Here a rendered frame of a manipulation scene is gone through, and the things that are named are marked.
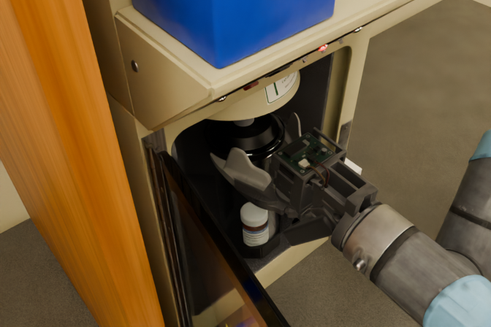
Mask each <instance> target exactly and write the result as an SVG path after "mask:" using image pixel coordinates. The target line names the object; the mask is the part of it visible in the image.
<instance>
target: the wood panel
mask: <svg viewBox="0 0 491 327"><path fill-rule="evenodd" d="M0 159H1V162H2V163H3V165H4V168H5V169H6V171H7V173H8V175H9V178H10V179H11V181H12V184H13V185H14V186H15V189H16V191H17V192H18V195H19V197H20V199H21V201H22V202H23V205H24V207H25V208H26V211H27V213H28V215H29V217H30V218H31V220H32V221H33V223H34V225H35V226H36V227H37V229H38V231H39V232H40V234H41V235H42V237H43V239H44V240H45V242H46V243H47V245H48V247H49V248H50V250H51V251H52V253H53V254H54V256H55V257H56V259H57V261H58V262H59V264H60V265H61V267H62V269H63V270H64V272H65V273H66V275H67V277H68V278H69V280H70V281H71V283H72V284H73V286H74V287H75V289H76V291H77V292H78V294H79V295H80V297H81V299H82V300H83V302H84V303H85V305H86V306H87V308H88V310H89V311H90V313H91V314H92V316H93V317H94V320H95V321H96V322H97V324H98V325H99V327H165V324H164V319H163V316H162V313H161V307H160V304H159V299H158V296H157V293H156V288H155V285H154V281H153V276H152V273H151V268H150V264H149V261H148V257H147V253H146V250H145V245H144V241H143V238H142V233H141V230H140V225H139V222H138V219H137V213H136V210H135V207H134V202H133V198H132V193H131V191H130V187H129V182H128V179H127V176H126V170H125V167H124V164H123V159H122V156H121V151H120V147H119V144H118V139H117V136H116V132H115V127H114V125H113V119H112V116H111V113H110V108H109V104H108V101H107V96H106V93H105V90H104V85H103V82H102V76H101V73H100V70H99V65H98V61H97V58H96V53H95V50H94V45H93V42H92V38H91V33H90V30H89V27H88V22H87V19H86V16H85V10H84V7H83V2H82V0H0Z"/></svg>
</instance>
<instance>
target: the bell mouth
mask: <svg viewBox="0 0 491 327"><path fill-rule="evenodd" d="M299 84H300V72H299V70H297V71H296V72H294V73H292V74H290V75H288V76H286V77H284V78H282V79H280V80H278V81H277V82H274V83H273V84H271V85H268V86H267V87H265V88H263V89H261V90H260V91H257V92H256V93H253V94H251V95H250V96H247V97H245V98H244V99H242V100H240V101H238V102H236V103H234V104H232V105H230V106H228V107H226V108H224V109H223V110H221V111H219V112H217V113H215V114H213V115H211V116H209V117H207V118H206V119H211V120H228V121H230V120H246V119H251V118H257V117H259V116H262V115H266V114H268V113H270V112H273V111H275V110H277V109H278V108H280V107H282V106H283V105H285V103H287V102H288V101H289V100H290V99H291V98H292V97H293V96H294V94H295V93H296V92H297V89H298V87H299Z"/></svg>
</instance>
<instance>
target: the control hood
mask: <svg viewBox="0 0 491 327"><path fill-rule="evenodd" d="M412 1H414V0H335V8H334V13H333V15H332V17H331V18H328V19H326V20H324V21H322V22H320V23H317V24H316V25H314V26H311V27H309V28H307V29H305V30H303V31H301V32H298V33H296V34H294V35H292V36H290V37H288V38H285V39H283V40H281V41H280V42H277V43H275V44H273V45H271V46H269V47H266V48H265V49H263V50H260V51H258V52H256V53H254V54H252V55H249V56H247V57H245V58H243V59H241V60H239V61H236V62H234V63H233V64H230V65H228V66H225V67H224V68H222V69H217V68H216V67H214V66H213V65H212V64H210V63H208V62H207V61H206V60H205V59H204V58H202V57H201V56H199V55H197V54H196V53H195V52H194V51H193V50H191V49H189V48H188V47H187V46H185V45H184V44H183V43H182V42H180V41H178V40H177V39H176V38H175V37H173V36H172V35H170V34H169V33H167V32H166V31H165V30H164V29H162V28H161V27H159V26H158V25H156V24H155V23H154V22H153V21H152V20H150V19H148V18H147V17H146V16H144V15H143V14H142V13H140V12H139V11H137V10H136V9H135V8H134V7H133V5H131V6H128V7H125V8H123V9H119V10H117V12H116V15H114V18H115V25H116V28H117V32H118V39H119V42H120V46H121V53H122V56H123V63H124V67H125V70H126V77H127V80H128V84H129V91H130V94H131V98H132V105H133V108H134V115H135V118H136V119H137V120H138V121H139V122H140V123H141V124H142V125H143V126H144V127H145V128H146V129H148V130H149V131H150V130H151V131H153V132H155V131H158V130H159V129H161V128H163V127H165V126H168V125H169V124H171V123H174V122H175V121H177V120H180V119H181V118H184V117H185V116H187V115H189V114H191V113H193V112H195V111H197V110H198V109H201V108H203V107H205V106H207V105H209V104H210V103H212V102H214V101H216V100H218V99H220V98H221V97H223V96H225V95H227V94H229V93H231V92H232V91H235V90H237V89H238V88H241V87H243V86H244V85H247V84H249V83H250V82H253V81H254V80H257V79H259V78H260V77H263V76H265V75H266V74H269V73H271V72H273V71H275V70H276V69H279V68H281V67H282V66H285V65H287V64H289V63H291V62H292V61H295V60H297V59H298V58H301V57H302V56H304V55H306V54H308V53H310V52H312V51H314V50H316V49H318V48H320V47H322V46H323V45H326V44H328V43H330V42H332V41H334V40H336V39H338V38H340V37H342V36H344V35H346V34H348V33H350V32H352V31H353V30H355V29H357V28H359V27H362V26H364V25H366V24H369V23H370V22H372V21H374V20H375V19H377V18H379V17H381V16H383V15H386V14H387V13H388V14H389V13H390V12H392V11H393V10H394V11H395V10H396V9H397V8H398V9H399V8H401V7H403V6H405V5H407V4H408V3H410V2H412Z"/></svg>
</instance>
